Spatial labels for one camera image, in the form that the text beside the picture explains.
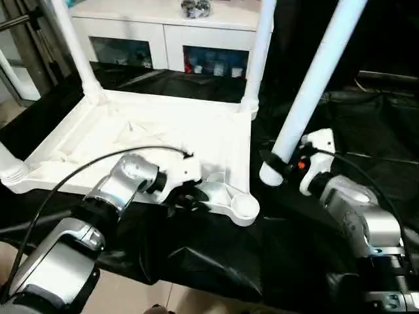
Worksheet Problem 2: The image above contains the white plastic table top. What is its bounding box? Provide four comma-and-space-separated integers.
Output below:
0, 90, 261, 227

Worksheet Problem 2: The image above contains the white plastic table leg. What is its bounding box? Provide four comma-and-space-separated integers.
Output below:
240, 0, 278, 120
259, 0, 369, 187
0, 142, 29, 186
50, 0, 106, 104

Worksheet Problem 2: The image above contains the black plastic mat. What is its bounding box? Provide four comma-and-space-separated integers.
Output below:
0, 60, 419, 314

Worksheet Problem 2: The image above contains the black speaker cabinet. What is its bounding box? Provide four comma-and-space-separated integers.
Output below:
264, 0, 361, 89

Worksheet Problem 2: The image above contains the dark bag of small parts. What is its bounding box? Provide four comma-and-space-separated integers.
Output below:
181, 0, 213, 19

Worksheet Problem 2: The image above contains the white sideboard cabinet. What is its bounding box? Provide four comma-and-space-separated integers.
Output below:
70, 0, 274, 79

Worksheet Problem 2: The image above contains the white slanted pipe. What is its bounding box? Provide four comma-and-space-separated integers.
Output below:
0, 50, 42, 99

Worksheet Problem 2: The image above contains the grey metal tripod stand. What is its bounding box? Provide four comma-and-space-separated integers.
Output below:
0, 0, 71, 82

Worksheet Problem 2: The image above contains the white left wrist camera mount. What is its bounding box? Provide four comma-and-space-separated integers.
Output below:
158, 152, 206, 203

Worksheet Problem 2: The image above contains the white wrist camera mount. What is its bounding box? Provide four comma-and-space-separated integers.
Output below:
299, 129, 335, 197
158, 152, 206, 203

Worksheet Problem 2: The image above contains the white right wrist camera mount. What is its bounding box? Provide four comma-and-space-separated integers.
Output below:
299, 129, 335, 197

